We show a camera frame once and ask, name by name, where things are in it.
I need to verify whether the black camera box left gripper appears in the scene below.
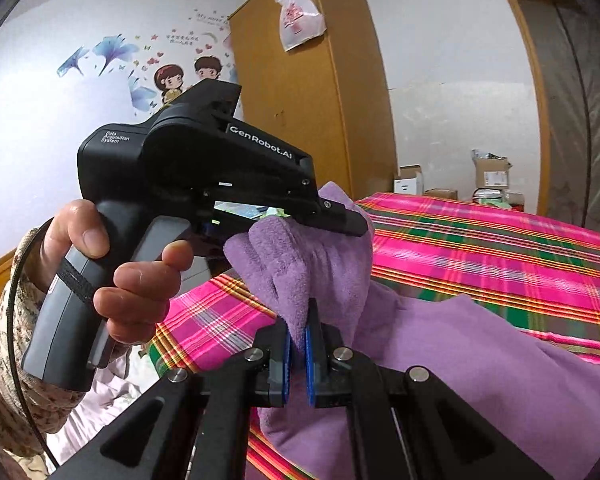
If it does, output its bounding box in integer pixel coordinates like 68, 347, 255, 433
143, 79, 242, 126

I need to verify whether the cardboard box with label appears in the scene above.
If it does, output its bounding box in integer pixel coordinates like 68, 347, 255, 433
471, 150, 512, 190

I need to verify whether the grey door curtain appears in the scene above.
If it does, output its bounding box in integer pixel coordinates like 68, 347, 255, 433
520, 0, 600, 233

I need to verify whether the wooden wardrobe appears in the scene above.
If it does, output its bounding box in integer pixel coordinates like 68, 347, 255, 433
230, 0, 398, 200

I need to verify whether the person's left hand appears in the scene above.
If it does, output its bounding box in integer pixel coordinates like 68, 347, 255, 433
36, 199, 196, 346

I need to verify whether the purple fleece garment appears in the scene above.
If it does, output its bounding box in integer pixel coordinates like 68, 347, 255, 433
223, 180, 600, 480

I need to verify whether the left gripper grey handle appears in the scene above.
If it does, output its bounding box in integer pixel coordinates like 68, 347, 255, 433
22, 200, 192, 391

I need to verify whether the white open box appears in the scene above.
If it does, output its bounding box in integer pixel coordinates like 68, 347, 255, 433
393, 165, 424, 196

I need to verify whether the small brown cardboard box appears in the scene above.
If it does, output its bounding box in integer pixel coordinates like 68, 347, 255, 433
424, 188, 458, 200

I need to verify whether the cartoon couple wall sticker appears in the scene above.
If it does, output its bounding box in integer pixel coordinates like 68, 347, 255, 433
151, 54, 226, 106

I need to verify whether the patterned left sleeve forearm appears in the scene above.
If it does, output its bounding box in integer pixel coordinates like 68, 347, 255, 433
0, 230, 85, 479

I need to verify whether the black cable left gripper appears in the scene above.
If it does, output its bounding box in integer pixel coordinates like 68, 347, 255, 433
5, 216, 62, 470

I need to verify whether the pink plaid bed sheet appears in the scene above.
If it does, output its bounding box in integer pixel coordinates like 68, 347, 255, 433
148, 192, 600, 480

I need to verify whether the white plastic bag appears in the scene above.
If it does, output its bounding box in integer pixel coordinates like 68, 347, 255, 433
274, 0, 326, 52

